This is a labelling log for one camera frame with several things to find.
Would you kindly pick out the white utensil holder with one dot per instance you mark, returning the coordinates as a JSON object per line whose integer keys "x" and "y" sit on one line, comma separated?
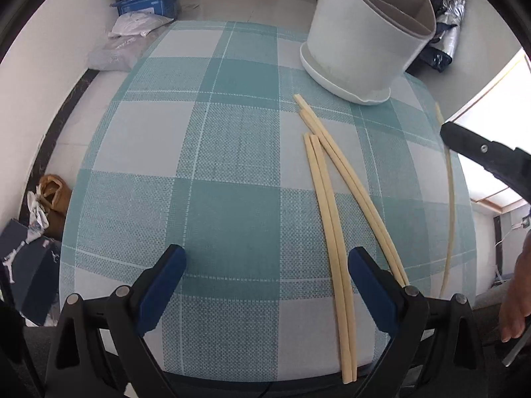
{"x": 356, "y": 49}

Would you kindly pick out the bamboo chopstick five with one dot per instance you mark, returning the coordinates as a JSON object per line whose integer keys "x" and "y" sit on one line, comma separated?
{"x": 451, "y": 208}

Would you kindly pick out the right hand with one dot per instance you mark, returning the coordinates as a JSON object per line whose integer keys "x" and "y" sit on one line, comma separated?
{"x": 516, "y": 306}

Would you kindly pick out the white crumpled bag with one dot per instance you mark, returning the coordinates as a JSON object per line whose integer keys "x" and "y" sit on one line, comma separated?
{"x": 38, "y": 222}

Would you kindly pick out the bamboo chopstick one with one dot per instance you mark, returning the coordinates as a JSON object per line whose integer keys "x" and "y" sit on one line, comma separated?
{"x": 339, "y": 299}

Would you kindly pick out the grey plastic parcel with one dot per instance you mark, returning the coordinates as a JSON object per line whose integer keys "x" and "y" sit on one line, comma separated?
{"x": 118, "y": 54}

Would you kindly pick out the bamboo chopstick two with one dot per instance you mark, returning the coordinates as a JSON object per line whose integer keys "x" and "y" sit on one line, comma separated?
{"x": 346, "y": 281}

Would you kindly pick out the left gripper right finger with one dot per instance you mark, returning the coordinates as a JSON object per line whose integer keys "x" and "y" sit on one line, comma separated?
{"x": 401, "y": 312}

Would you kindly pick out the white plastic parcel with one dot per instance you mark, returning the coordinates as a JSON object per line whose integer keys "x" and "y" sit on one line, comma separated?
{"x": 137, "y": 24}

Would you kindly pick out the silver folded umbrella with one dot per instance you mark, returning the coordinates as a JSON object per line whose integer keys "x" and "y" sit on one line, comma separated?
{"x": 440, "y": 51}

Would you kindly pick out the brown shoes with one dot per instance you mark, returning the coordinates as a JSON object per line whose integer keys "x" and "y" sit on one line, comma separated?
{"x": 54, "y": 197}

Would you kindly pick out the bamboo chopstick three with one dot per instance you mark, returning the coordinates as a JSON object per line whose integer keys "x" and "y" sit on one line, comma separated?
{"x": 357, "y": 189}

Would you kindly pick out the dark blue shoe box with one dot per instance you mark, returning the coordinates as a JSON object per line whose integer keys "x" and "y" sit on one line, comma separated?
{"x": 31, "y": 270}

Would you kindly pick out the blue cardboard box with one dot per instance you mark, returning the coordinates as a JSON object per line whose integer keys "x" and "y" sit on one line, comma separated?
{"x": 167, "y": 8}

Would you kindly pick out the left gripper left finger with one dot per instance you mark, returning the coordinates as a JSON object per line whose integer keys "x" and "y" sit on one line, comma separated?
{"x": 132, "y": 311}

